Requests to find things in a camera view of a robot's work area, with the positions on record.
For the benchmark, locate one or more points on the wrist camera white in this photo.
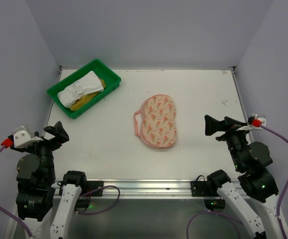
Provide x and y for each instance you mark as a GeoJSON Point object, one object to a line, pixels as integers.
{"type": "Point", "coordinates": [255, 122]}
{"type": "Point", "coordinates": [22, 137]}

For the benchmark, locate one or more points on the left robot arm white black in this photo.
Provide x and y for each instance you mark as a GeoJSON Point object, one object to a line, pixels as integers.
{"type": "Point", "coordinates": [35, 179]}

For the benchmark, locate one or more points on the yellow bra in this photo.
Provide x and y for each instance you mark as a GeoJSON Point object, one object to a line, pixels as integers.
{"type": "Point", "coordinates": [83, 91]}

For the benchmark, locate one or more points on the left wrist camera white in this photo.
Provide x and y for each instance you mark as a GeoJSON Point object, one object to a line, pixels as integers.
{"type": "Point", "coordinates": [22, 137]}

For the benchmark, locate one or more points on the aluminium mounting rail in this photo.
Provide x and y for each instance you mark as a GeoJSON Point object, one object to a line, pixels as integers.
{"type": "Point", "coordinates": [148, 189]}

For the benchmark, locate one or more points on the carrot print laundry bag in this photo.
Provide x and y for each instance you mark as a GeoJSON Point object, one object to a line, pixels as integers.
{"type": "Point", "coordinates": [155, 122]}

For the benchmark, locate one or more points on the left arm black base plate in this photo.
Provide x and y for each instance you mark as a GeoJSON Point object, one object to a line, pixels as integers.
{"type": "Point", "coordinates": [83, 203]}

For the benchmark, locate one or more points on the white bra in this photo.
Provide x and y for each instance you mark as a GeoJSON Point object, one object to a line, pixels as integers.
{"type": "Point", "coordinates": [64, 96]}

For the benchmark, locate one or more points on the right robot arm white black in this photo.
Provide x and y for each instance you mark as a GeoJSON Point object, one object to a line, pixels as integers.
{"type": "Point", "coordinates": [266, 221]}

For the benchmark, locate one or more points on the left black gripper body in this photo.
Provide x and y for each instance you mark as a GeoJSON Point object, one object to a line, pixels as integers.
{"type": "Point", "coordinates": [48, 140]}

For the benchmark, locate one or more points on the green plastic tray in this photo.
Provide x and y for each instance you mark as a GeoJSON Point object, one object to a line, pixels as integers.
{"type": "Point", "coordinates": [111, 79]}

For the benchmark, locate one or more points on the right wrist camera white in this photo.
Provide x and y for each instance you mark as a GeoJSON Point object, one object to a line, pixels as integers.
{"type": "Point", "coordinates": [255, 122]}

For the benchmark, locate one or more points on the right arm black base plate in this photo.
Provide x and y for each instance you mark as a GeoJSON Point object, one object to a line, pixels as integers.
{"type": "Point", "coordinates": [211, 200]}

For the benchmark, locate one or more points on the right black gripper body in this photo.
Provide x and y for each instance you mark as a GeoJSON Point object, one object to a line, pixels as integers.
{"type": "Point", "coordinates": [228, 133]}

